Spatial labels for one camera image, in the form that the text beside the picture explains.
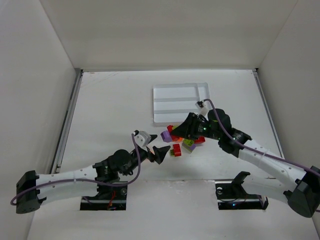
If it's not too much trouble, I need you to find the red and green lego stack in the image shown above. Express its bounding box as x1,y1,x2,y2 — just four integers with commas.
170,143,182,157

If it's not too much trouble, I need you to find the large red lego block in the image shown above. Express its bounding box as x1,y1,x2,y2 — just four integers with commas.
194,136,206,145

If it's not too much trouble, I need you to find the white divided sorting tray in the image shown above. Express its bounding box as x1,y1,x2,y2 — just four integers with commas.
153,82,210,126

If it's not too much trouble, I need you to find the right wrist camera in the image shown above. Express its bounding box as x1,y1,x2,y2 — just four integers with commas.
195,101,209,117

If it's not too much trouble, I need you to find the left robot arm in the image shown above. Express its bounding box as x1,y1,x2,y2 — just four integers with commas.
10,130,171,214

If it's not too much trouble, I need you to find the small red lego brick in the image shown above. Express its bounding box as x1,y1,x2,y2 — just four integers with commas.
166,125,176,134

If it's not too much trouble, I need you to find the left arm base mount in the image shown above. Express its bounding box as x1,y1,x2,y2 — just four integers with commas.
79,185,128,211

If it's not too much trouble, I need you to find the green and purple lego stack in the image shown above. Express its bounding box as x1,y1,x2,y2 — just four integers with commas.
182,139,196,153

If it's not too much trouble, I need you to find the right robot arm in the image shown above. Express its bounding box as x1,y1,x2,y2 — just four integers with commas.
171,109,320,218

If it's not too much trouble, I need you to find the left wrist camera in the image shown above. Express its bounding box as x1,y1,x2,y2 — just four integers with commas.
133,130,151,148

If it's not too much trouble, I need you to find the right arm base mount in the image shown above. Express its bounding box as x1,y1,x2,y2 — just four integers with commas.
215,171,269,211

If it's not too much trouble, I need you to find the purple round lego brick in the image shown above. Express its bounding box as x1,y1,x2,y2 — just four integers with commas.
160,130,173,143

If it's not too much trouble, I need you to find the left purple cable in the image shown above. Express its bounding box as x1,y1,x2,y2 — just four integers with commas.
9,133,143,207

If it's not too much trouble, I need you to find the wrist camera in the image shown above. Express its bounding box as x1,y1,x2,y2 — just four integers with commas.
195,101,209,117
133,130,151,148

